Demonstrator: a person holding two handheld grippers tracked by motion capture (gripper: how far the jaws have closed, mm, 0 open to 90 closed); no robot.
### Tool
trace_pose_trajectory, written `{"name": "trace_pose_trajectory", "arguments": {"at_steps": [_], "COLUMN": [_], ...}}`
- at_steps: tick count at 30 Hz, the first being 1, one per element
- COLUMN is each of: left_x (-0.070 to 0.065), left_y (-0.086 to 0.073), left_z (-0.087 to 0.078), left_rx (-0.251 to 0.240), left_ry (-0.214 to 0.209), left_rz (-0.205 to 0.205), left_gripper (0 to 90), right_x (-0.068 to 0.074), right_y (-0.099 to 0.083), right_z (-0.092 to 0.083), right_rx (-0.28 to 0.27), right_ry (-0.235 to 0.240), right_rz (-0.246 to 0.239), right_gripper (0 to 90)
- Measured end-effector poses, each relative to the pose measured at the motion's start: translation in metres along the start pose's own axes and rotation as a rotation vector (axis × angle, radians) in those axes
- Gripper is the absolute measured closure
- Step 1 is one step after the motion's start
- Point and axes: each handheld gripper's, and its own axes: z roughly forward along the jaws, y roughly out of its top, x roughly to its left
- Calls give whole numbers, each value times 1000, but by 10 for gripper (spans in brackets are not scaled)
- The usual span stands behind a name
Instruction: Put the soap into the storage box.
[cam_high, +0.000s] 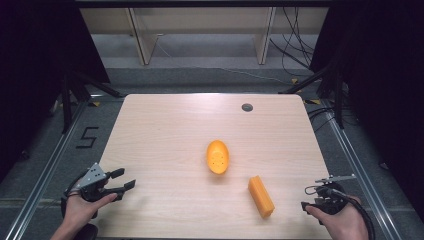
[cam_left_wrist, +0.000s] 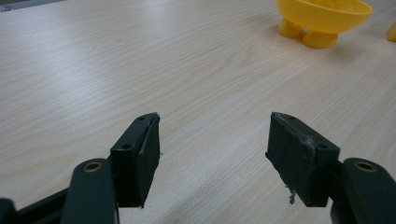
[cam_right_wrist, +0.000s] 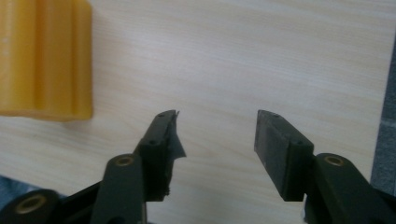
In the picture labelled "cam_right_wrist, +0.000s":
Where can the yellow ribbed plastic block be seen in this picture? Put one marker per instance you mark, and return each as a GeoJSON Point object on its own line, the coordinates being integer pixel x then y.
{"type": "Point", "coordinates": [43, 56]}

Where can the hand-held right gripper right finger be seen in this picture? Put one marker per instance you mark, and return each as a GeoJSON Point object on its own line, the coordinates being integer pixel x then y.
{"type": "Point", "coordinates": [280, 155]}

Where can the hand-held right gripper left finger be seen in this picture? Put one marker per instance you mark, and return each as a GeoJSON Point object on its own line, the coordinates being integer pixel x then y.
{"type": "Point", "coordinates": [157, 146]}

